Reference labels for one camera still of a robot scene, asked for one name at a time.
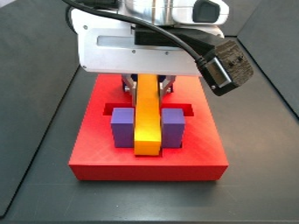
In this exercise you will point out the purple U block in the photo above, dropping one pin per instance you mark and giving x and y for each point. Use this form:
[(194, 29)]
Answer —
[(122, 127)]

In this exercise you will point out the yellow rectangular bar block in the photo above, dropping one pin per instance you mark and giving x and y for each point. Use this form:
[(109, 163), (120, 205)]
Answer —
[(146, 116)]

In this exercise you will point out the dark blue U block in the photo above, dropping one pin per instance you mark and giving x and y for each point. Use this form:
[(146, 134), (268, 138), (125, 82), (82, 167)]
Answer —
[(164, 81)]

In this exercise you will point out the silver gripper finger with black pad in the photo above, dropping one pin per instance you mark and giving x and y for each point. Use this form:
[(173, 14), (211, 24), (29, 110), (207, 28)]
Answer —
[(129, 80)]

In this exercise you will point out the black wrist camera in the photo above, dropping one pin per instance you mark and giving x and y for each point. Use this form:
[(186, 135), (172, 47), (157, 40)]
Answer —
[(225, 69)]

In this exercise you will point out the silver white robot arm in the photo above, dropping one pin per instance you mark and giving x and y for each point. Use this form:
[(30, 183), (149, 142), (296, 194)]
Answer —
[(184, 17)]

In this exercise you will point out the silver gripper finger with screw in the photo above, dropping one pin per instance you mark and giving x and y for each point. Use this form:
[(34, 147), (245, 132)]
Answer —
[(165, 84)]

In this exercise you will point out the red base board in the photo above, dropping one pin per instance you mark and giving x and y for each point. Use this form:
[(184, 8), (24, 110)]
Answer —
[(97, 160)]

